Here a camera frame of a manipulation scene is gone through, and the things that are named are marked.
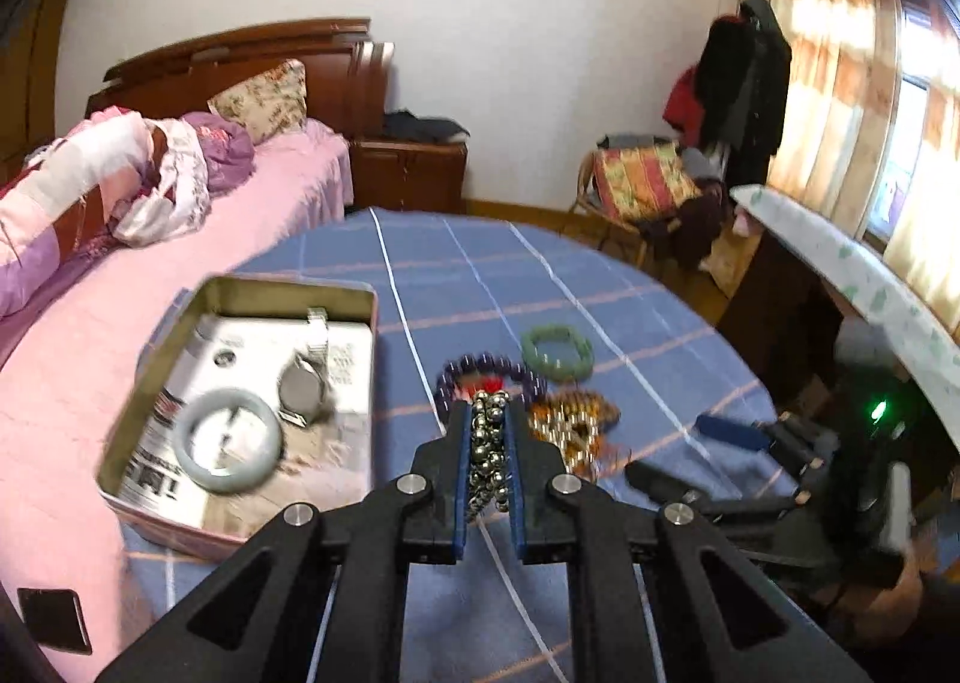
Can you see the silver wristwatch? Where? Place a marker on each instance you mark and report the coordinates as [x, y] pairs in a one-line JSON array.
[[304, 390]]

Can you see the blue checked tablecloth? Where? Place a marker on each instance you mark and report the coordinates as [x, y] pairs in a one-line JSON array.
[[487, 278]]

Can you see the bed with pink sheet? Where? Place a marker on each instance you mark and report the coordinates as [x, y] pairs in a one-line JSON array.
[[90, 353]]

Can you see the pale jade bangle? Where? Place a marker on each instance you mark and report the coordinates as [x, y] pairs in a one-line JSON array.
[[187, 454]]

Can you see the metal tin box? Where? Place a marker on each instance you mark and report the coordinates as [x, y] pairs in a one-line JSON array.
[[247, 420]]

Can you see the wooden headboard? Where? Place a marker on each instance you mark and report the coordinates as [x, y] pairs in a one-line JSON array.
[[330, 75]]

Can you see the person's right hand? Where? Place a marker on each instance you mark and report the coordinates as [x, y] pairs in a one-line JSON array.
[[892, 600]]

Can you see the wooden nightstand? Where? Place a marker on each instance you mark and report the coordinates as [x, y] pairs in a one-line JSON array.
[[409, 176]]

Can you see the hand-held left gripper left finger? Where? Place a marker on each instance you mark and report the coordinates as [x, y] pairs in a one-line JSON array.
[[460, 473]]

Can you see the floral covered board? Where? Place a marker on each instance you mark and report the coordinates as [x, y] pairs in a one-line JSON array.
[[847, 263]]

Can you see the pink patchwork quilt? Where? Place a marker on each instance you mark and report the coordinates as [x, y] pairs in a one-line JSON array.
[[82, 180]]

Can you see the dark folded clothes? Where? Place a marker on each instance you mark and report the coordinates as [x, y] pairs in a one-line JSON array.
[[424, 125]]

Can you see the floral pillow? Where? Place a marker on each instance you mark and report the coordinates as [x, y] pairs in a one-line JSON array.
[[262, 99]]

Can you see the black flat phone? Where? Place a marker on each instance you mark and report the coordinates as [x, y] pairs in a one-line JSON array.
[[52, 619]]

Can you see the purple cloth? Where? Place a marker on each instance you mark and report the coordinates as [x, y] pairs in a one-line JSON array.
[[221, 143]]

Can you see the wooden wardrobe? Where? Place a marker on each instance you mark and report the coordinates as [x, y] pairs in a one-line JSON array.
[[30, 68]]

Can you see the hanging dark coats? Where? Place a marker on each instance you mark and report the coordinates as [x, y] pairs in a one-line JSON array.
[[742, 90]]

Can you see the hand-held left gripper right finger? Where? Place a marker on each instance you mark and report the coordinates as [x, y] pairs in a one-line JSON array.
[[517, 473]]

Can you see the newspaper lining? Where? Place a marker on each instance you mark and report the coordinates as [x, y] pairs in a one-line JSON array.
[[240, 353]]

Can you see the colourful patterned cushion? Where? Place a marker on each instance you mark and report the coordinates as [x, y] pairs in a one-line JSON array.
[[645, 180]]

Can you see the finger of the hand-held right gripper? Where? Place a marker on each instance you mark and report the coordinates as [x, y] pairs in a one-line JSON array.
[[731, 432], [660, 480]]

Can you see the beige patterned curtain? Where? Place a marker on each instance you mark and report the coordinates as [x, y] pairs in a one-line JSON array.
[[825, 90]]

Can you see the window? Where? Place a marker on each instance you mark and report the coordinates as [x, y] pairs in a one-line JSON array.
[[896, 165]]

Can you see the wooden chair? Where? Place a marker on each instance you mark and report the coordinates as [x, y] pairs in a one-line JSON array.
[[585, 184]]

